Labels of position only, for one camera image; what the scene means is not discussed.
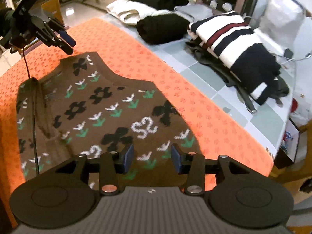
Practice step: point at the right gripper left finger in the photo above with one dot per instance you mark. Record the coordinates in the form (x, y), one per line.
(112, 164)

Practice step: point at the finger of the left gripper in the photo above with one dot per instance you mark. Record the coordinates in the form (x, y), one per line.
(44, 33)
(58, 27)

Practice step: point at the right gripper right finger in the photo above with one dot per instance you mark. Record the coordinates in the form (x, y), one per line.
(192, 165)

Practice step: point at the brown patterned knit vest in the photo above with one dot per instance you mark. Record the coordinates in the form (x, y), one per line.
(83, 107)

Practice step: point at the orange patterned table mat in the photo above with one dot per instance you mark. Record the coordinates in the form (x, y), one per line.
(216, 131)

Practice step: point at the white folded garment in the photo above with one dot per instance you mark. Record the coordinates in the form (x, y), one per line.
(130, 13)

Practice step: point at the black storage box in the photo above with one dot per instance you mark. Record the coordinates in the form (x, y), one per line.
(287, 152)

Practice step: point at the black rolled garment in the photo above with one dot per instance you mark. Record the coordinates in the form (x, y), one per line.
(162, 29)

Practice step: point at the olive brown garment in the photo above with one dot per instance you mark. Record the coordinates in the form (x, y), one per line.
(230, 80)

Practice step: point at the striped navy white sweater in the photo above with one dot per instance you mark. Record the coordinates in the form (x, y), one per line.
(230, 39)

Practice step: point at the grey folded garment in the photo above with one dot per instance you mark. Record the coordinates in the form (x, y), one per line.
(194, 12)

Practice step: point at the plastic covered fan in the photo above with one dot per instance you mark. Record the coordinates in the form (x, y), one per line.
(280, 25)

